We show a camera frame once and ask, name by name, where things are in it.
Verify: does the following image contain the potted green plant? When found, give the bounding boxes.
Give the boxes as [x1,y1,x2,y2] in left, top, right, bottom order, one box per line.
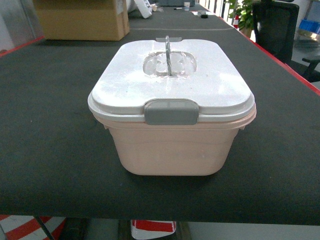
[223,0,257,39]

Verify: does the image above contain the left red white bollard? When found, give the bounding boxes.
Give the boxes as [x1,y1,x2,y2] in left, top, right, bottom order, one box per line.
[0,214,66,240]

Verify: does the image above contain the black office chair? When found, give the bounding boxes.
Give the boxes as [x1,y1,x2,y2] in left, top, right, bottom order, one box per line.
[252,0,320,83]

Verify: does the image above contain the grey lid latch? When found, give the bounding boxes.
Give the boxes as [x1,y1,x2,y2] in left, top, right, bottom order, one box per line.
[144,99,200,126]

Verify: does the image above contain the pink plastic storage box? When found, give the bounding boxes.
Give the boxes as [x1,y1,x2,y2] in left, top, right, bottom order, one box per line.
[92,107,258,177]

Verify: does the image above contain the dark grey table mat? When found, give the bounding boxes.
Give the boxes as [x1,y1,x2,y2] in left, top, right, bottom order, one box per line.
[0,8,320,226]

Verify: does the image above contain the right red white bollard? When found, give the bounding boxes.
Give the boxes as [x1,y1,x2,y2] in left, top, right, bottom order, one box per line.
[130,219,177,240]

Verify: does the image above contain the red white bollard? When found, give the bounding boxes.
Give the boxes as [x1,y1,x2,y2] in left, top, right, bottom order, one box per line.
[130,219,177,240]
[0,214,66,240]

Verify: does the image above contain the cardboard box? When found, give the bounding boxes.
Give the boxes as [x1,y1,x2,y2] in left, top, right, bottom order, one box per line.
[33,0,130,41]

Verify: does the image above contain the white paper cup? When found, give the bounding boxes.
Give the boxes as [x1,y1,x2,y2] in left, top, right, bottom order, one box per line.
[184,2,191,11]

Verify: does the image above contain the white box lid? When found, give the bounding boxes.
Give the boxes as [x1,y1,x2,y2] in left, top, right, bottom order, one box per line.
[87,39,255,122]

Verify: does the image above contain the blue bins on side rack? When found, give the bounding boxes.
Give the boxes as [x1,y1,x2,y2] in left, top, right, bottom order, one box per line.
[298,19,320,35]

